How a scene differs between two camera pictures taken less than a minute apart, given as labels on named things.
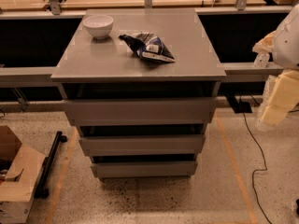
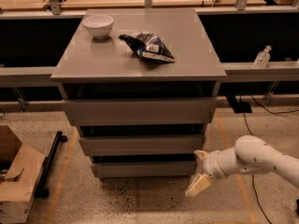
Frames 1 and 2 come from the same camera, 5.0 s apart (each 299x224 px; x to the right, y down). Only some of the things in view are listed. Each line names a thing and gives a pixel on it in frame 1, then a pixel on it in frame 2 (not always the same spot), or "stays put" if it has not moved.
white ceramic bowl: x=98 y=26 stays put
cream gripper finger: x=265 y=44 to x=219 y=164
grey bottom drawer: x=144 y=169 stays put
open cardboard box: x=21 y=168 stays put
